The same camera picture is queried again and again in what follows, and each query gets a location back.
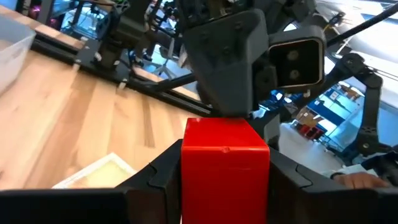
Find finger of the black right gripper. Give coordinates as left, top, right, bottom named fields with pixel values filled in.
left=183, top=8, right=270, bottom=118

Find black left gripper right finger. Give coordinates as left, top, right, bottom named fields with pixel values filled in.
left=268, top=147, right=398, bottom=224

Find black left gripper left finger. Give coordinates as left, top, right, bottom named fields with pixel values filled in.
left=0, top=139, right=183, bottom=224

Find small red toy brick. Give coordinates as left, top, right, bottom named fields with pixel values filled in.
left=181, top=117, right=271, bottom=224

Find person's hand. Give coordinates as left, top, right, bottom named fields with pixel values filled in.
left=331, top=172, right=389, bottom=190

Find clear plastic bin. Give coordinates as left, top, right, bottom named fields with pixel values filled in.
left=0, top=14, right=37, bottom=94

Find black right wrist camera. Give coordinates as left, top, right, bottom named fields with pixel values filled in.
left=269, top=25, right=327, bottom=94

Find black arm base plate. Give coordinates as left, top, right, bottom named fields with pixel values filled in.
left=73, top=46, right=133, bottom=85

